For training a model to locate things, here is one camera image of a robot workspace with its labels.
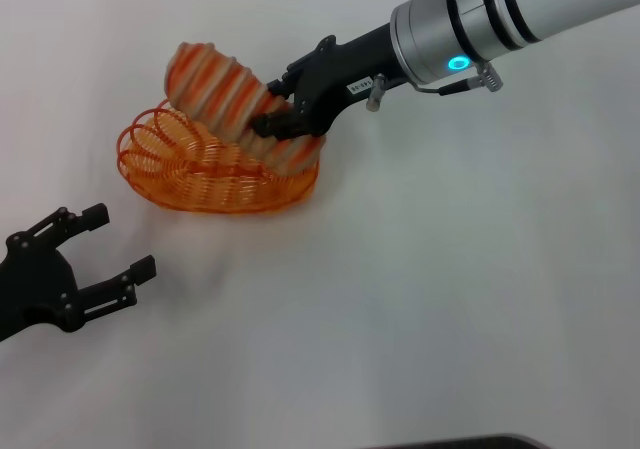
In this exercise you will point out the dark rounded robot base edge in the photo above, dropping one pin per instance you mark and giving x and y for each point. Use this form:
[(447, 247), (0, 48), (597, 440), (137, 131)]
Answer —
[(465, 443)]

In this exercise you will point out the orange striped bread loaf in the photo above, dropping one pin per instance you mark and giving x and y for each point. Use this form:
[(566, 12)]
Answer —
[(215, 84)]

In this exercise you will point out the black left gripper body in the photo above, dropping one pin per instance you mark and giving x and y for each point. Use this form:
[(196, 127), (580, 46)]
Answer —
[(35, 284)]

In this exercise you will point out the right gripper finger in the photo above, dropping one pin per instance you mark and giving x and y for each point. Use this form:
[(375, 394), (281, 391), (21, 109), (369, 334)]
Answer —
[(280, 88), (277, 125)]

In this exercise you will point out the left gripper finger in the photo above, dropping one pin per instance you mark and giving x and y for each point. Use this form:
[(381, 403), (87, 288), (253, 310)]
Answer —
[(95, 216), (142, 271)]

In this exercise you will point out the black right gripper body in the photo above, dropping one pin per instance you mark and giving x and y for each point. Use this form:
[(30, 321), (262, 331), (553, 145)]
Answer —
[(340, 74)]

